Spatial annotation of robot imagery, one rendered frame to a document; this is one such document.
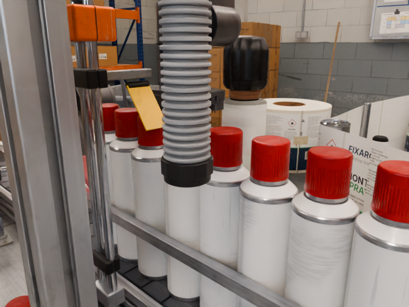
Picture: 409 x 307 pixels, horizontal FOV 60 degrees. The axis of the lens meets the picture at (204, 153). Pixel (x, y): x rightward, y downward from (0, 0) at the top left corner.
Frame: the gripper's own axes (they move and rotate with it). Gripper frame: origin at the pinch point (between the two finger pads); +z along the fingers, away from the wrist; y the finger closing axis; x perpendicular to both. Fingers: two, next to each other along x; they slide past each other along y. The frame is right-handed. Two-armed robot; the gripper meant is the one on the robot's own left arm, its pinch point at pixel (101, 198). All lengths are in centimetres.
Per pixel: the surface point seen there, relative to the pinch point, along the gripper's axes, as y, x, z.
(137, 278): -4.1, -7.4, 12.5
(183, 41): -10.8, -38.6, 0.3
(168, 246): -4.5, -18.0, 10.6
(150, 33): 388, 347, -302
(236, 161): -0.4, -28.4, 6.5
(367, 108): 37.5, -26.8, 6.9
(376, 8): 422, 52, -98
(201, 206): -2.7, -23.6, 8.5
